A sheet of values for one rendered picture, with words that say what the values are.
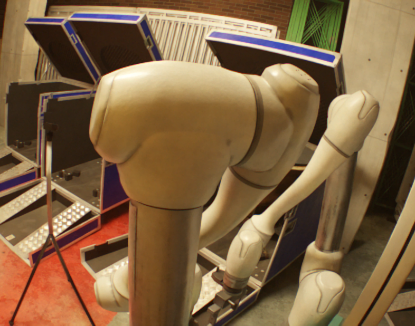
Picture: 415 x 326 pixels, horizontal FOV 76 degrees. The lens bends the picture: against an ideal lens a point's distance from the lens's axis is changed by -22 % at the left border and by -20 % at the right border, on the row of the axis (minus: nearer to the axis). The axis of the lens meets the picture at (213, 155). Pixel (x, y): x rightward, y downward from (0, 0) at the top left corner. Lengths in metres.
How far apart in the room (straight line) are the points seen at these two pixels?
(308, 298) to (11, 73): 4.97
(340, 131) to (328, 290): 0.49
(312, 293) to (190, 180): 0.75
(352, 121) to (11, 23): 5.06
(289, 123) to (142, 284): 0.30
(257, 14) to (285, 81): 4.80
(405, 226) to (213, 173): 0.31
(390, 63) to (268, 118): 2.64
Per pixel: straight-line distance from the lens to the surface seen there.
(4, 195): 3.10
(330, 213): 1.12
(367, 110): 0.88
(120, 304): 0.81
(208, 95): 0.37
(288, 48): 2.06
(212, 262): 2.44
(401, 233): 0.52
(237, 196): 0.54
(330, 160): 0.89
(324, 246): 1.17
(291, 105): 0.43
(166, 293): 0.46
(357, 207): 3.18
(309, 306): 1.06
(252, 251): 1.03
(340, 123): 0.87
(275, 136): 0.43
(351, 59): 2.95
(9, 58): 5.34
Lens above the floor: 1.57
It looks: 18 degrees down
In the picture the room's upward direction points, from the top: 12 degrees clockwise
